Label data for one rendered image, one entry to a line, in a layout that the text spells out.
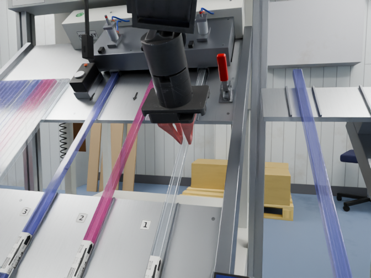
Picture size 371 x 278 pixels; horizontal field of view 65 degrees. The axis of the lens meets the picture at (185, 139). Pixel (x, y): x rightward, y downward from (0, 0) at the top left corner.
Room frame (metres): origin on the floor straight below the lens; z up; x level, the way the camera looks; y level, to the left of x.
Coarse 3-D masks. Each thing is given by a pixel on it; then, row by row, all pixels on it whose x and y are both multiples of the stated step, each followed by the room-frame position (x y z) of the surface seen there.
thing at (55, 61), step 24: (48, 48) 0.92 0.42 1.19; (72, 48) 0.89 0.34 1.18; (240, 48) 0.72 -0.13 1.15; (24, 72) 0.83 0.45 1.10; (48, 72) 0.81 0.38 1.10; (72, 72) 0.78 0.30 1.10; (144, 72) 0.72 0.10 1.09; (192, 72) 0.68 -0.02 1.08; (216, 72) 0.67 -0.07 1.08; (72, 96) 0.70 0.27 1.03; (96, 96) 0.69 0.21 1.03; (120, 96) 0.67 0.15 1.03; (216, 96) 0.61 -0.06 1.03; (48, 120) 0.66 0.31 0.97; (72, 120) 0.64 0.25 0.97; (96, 120) 0.62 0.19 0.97; (120, 120) 0.61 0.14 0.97; (144, 120) 0.59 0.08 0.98; (216, 120) 0.56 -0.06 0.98
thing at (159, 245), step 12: (204, 72) 0.66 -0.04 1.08; (180, 144) 0.51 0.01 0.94; (180, 156) 0.49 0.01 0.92; (180, 168) 0.47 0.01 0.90; (180, 180) 0.47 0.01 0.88; (168, 192) 0.44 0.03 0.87; (168, 204) 0.43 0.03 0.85; (168, 216) 0.41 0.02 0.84; (168, 228) 0.41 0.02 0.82; (156, 240) 0.39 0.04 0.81; (156, 252) 0.38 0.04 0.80
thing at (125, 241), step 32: (0, 192) 0.52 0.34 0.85; (32, 192) 0.51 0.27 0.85; (0, 224) 0.47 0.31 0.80; (64, 224) 0.45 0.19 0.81; (128, 224) 0.43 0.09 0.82; (192, 224) 0.41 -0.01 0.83; (0, 256) 0.43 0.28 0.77; (32, 256) 0.42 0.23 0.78; (64, 256) 0.41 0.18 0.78; (96, 256) 0.40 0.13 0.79; (128, 256) 0.39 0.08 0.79; (192, 256) 0.38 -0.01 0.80
